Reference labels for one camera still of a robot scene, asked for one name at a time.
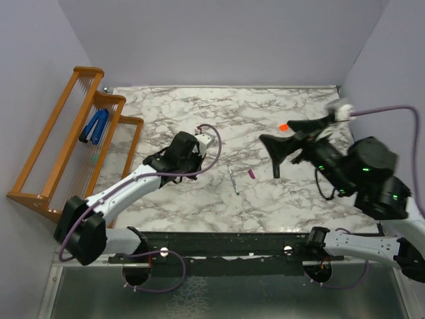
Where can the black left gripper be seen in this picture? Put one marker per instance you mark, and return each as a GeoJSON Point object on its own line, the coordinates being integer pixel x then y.
{"type": "Point", "coordinates": [198, 161]}

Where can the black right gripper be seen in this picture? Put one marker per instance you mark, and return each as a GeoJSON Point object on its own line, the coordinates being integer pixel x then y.
{"type": "Point", "coordinates": [277, 147]}

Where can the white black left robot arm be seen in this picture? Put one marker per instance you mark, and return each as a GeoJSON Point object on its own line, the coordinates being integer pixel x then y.
{"type": "Point", "coordinates": [83, 230]}

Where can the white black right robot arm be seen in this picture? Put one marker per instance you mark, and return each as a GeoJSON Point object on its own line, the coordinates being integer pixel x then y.
{"type": "Point", "coordinates": [366, 171]}

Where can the purple pen cap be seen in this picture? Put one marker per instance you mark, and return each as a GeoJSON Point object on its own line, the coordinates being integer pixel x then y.
{"type": "Point", "coordinates": [251, 174]}

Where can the orange highlighter cap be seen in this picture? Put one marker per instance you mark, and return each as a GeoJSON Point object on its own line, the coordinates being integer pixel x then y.
{"type": "Point", "coordinates": [283, 127]}

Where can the green object in rack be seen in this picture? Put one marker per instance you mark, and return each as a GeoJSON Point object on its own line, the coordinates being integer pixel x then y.
{"type": "Point", "coordinates": [94, 159]}

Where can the orange wooden rack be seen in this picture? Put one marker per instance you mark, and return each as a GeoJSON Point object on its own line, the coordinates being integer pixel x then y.
{"type": "Point", "coordinates": [58, 166]}

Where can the blue stapler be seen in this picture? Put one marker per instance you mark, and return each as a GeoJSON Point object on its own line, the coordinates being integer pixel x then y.
{"type": "Point", "coordinates": [94, 129]}

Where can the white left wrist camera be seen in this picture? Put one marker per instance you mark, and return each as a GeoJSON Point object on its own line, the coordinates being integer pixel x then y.
{"type": "Point", "coordinates": [204, 142]}

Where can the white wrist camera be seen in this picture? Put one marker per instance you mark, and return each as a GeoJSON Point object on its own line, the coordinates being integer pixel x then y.
{"type": "Point", "coordinates": [204, 142]}
{"type": "Point", "coordinates": [340, 110]}

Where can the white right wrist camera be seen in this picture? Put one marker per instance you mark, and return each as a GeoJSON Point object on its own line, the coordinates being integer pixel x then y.
{"type": "Point", "coordinates": [340, 110]}

